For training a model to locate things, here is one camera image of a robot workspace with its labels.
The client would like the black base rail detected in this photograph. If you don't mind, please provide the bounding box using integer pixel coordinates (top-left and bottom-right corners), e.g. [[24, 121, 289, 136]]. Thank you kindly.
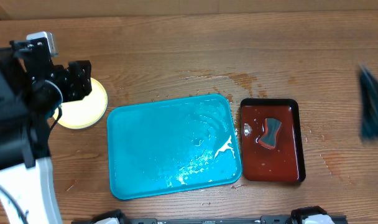
[[71, 215, 348, 224]]

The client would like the yellow plate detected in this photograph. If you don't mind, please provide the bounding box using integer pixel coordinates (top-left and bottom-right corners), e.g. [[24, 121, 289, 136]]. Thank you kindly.
[[57, 78, 108, 129]]

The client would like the orange sponge with dark scourer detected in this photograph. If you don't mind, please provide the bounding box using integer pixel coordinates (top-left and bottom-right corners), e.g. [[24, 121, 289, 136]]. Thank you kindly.
[[258, 118, 282, 150]]

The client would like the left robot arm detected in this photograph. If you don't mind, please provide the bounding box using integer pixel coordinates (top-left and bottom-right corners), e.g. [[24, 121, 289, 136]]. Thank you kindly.
[[0, 32, 92, 223]]

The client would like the blue plastic tray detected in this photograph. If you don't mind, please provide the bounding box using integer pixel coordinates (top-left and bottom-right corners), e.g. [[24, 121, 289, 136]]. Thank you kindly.
[[107, 94, 242, 200]]

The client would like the dark red rectangular tray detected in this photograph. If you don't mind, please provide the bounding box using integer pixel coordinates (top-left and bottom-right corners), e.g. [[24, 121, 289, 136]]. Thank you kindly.
[[240, 98, 306, 183]]

